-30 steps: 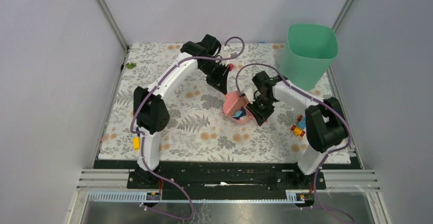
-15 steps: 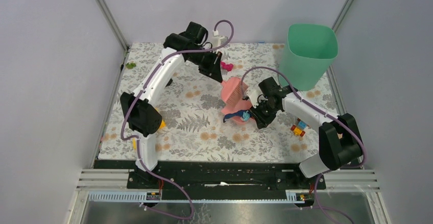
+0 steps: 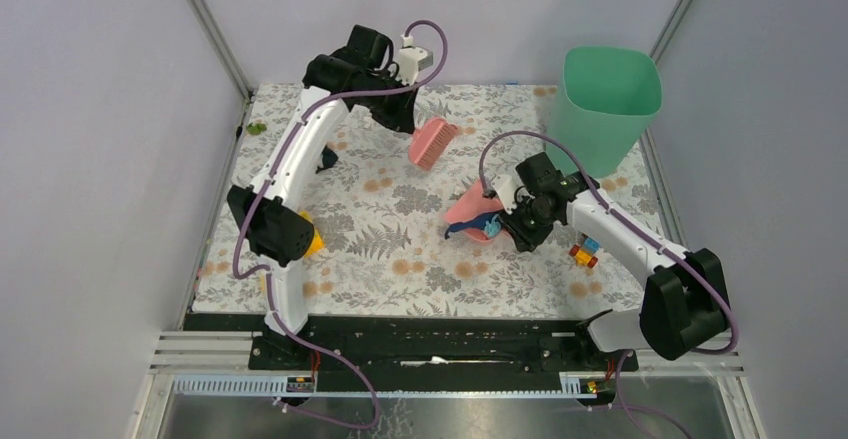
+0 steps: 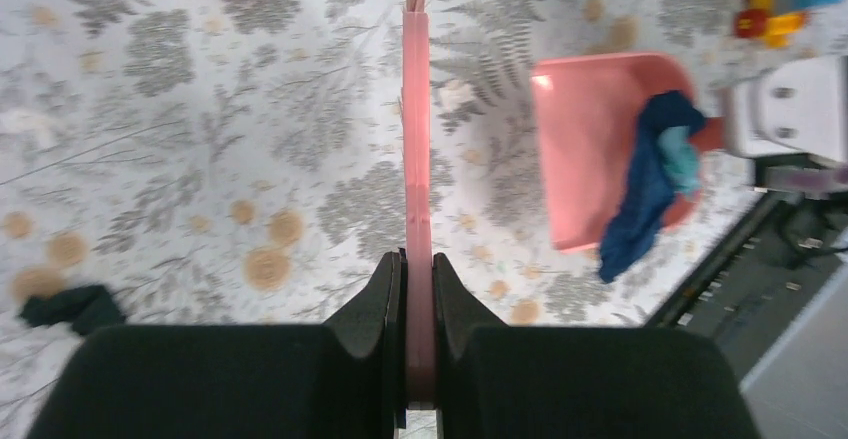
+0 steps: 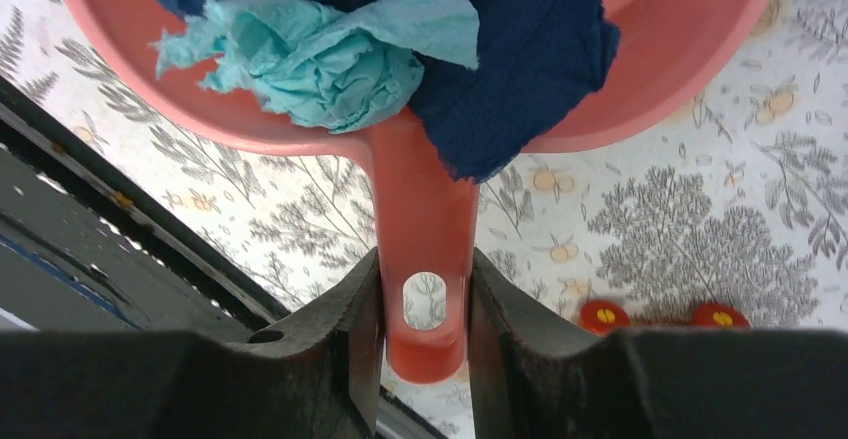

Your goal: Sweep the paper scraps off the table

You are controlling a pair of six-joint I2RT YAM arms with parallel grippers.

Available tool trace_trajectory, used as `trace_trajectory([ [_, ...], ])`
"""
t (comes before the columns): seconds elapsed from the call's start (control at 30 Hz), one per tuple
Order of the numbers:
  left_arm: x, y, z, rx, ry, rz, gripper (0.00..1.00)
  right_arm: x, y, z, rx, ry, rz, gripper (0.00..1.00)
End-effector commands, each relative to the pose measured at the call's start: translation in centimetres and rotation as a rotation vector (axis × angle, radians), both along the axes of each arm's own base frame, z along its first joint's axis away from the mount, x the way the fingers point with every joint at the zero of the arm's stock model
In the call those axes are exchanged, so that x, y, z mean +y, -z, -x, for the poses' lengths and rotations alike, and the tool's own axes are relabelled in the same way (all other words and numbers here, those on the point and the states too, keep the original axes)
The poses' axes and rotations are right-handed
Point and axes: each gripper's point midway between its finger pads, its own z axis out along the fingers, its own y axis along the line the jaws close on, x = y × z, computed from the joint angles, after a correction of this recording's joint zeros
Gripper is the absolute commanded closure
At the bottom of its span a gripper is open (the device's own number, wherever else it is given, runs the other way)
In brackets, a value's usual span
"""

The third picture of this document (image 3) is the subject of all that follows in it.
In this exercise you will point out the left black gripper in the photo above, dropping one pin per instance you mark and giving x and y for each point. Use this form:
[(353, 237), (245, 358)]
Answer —
[(401, 118)]

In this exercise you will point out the light blue paper scrap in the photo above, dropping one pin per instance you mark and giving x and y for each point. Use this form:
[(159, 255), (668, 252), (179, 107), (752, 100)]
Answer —
[(492, 227)]

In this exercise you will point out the pink plastic hand brush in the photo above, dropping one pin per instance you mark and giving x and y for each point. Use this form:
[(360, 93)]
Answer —
[(430, 141)]

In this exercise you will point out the green plastic trash bin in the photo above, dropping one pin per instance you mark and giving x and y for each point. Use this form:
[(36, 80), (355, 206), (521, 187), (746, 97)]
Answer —
[(606, 99)]

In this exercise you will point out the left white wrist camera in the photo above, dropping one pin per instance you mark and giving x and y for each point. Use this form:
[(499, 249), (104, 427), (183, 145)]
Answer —
[(411, 60)]

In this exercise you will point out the dark blue paper scrap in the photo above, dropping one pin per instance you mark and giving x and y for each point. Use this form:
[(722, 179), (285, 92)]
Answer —
[(472, 227)]

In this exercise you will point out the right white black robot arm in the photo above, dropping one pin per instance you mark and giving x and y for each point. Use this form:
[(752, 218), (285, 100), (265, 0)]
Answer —
[(684, 302)]

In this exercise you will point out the green paper scrap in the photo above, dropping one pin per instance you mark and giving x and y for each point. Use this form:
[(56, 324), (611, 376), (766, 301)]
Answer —
[(256, 128)]

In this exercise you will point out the black paper scrap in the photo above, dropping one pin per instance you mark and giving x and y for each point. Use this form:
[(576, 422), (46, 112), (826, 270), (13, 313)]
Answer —
[(328, 159)]

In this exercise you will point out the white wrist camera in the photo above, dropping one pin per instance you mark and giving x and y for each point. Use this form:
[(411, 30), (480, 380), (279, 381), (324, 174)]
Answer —
[(505, 188), (411, 60)]

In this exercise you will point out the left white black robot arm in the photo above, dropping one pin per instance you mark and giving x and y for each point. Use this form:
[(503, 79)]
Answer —
[(266, 210)]

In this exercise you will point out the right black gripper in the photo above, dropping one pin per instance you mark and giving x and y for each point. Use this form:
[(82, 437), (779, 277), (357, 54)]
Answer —
[(525, 241)]

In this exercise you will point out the pink plastic dustpan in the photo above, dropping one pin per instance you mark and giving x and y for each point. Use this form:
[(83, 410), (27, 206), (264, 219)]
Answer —
[(471, 204)]

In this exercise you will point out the yellow toy block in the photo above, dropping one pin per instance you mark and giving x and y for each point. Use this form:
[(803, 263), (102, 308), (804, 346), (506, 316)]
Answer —
[(317, 243)]

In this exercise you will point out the floral patterned table mat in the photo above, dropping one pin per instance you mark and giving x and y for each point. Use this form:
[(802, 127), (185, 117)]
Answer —
[(381, 221)]

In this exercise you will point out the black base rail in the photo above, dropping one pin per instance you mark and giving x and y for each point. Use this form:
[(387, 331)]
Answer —
[(424, 354)]

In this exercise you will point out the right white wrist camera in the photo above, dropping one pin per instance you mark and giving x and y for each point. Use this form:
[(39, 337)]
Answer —
[(505, 188)]

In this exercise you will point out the colourful toy block car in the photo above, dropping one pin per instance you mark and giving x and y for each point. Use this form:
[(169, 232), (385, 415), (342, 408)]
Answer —
[(584, 252)]

